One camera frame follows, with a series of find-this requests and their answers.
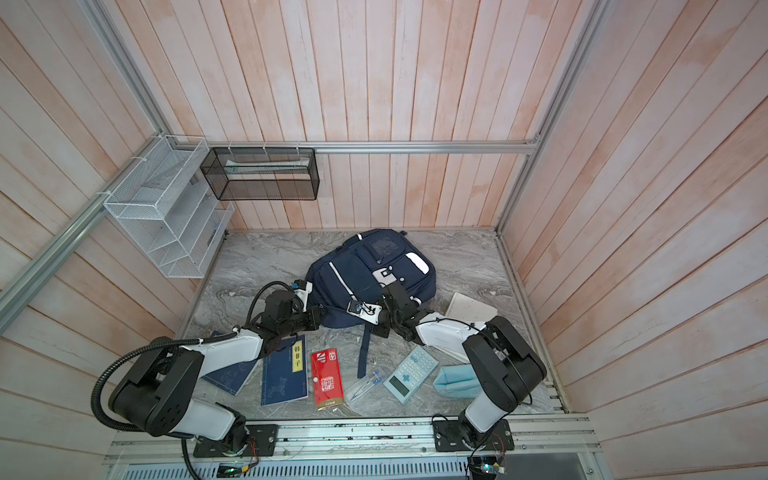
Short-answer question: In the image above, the teal calculator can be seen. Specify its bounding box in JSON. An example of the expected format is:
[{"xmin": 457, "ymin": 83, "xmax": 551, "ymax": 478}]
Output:
[{"xmin": 384, "ymin": 346, "xmax": 439, "ymax": 404}]

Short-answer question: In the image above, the light blue pencil pouch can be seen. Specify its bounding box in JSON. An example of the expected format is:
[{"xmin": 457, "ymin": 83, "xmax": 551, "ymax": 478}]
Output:
[{"xmin": 433, "ymin": 364, "xmax": 482, "ymax": 399}]

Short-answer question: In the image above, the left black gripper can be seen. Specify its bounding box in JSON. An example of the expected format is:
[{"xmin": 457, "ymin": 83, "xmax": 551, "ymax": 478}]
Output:
[{"xmin": 279, "ymin": 304, "xmax": 329, "ymax": 337}]

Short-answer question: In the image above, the white wire shelf rack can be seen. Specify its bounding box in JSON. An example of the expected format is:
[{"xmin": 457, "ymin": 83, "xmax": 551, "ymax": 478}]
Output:
[{"xmin": 104, "ymin": 135, "xmax": 234, "ymax": 279}]

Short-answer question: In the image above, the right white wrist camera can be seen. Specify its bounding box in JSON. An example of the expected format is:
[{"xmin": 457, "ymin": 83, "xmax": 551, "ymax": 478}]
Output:
[{"xmin": 346, "ymin": 300, "xmax": 382, "ymax": 325}]

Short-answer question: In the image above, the black corrugated cable hose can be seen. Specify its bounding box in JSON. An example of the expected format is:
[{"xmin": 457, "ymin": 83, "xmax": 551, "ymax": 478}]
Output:
[{"xmin": 89, "ymin": 280, "xmax": 295, "ymax": 433}]

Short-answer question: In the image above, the clear bag with pens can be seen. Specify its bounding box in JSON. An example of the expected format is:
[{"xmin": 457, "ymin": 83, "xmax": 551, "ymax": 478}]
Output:
[{"xmin": 345, "ymin": 369, "xmax": 386, "ymax": 402}]

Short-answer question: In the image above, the black mesh wire basket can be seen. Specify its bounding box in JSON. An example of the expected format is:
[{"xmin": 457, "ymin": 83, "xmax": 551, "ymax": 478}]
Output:
[{"xmin": 201, "ymin": 146, "xmax": 320, "ymax": 201}]

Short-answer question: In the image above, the aluminium frame horizontal bar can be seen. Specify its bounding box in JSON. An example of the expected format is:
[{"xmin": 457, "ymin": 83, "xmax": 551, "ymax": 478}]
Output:
[{"xmin": 206, "ymin": 140, "xmax": 538, "ymax": 155}]

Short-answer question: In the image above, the red snack box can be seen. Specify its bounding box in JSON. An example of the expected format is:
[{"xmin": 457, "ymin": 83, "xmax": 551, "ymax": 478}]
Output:
[{"xmin": 310, "ymin": 348, "xmax": 345, "ymax": 410}]

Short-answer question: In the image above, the aluminium mounting rail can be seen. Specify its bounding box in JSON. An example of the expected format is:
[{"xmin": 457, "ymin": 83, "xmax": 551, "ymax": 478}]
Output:
[{"xmin": 104, "ymin": 414, "xmax": 602, "ymax": 465}]

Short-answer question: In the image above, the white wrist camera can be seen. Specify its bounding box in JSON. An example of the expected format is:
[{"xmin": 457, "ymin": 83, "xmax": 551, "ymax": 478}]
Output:
[
  {"xmin": 346, "ymin": 300, "xmax": 382, "ymax": 325},
  {"xmin": 291, "ymin": 279, "xmax": 313, "ymax": 312}
]

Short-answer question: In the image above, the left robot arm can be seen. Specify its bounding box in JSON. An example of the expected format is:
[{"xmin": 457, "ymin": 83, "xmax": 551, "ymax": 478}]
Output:
[{"xmin": 91, "ymin": 288, "xmax": 328, "ymax": 444}]

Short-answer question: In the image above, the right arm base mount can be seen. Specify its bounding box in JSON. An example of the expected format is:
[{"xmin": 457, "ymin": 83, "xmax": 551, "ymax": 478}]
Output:
[{"xmin": 430, "ymin": 415, "xmax": 515, "ymax": 452}]

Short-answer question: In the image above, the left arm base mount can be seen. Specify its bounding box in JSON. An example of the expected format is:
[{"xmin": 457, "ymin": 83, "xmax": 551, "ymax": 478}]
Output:
[{"xmin": 193, "ymin": 424, "xmax": 279, "ymax": 459}]

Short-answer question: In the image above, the navy blue student backpack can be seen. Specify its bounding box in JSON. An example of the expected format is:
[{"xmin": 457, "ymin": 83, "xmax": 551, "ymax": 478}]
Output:
[{"xmin": 305, "ymin": 228, "xmax": 437, "ymax": 379}]

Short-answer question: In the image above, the dark blue book underneath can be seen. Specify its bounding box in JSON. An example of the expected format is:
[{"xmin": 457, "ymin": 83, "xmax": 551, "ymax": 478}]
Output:
[{"xmin": 201, "ymin": 359, "xmax": 258, "ymax": 396}]

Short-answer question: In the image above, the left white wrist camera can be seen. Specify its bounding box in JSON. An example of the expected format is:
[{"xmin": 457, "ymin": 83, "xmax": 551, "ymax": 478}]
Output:
[{"xmin": 291, "ymin": 279, "xmax": 313, "ymax": 312}]

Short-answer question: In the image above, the blue book yellow label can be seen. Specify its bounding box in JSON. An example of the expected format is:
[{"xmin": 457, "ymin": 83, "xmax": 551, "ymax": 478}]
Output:
[{"xmin": 261, "ymin": 335, "xmax": 308, "ymax": 406}]

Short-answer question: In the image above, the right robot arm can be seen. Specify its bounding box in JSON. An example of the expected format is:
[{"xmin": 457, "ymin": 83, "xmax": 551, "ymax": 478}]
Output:
[{"xmin": 379, "ymin": 283, "xmax": 547, "ymax": 447}]

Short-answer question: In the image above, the white notebook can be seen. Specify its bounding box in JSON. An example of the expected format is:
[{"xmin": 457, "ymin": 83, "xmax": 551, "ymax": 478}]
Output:
[{"xmin": 445, "ymin": 292, "xmax": 498, "ymax": 323}]

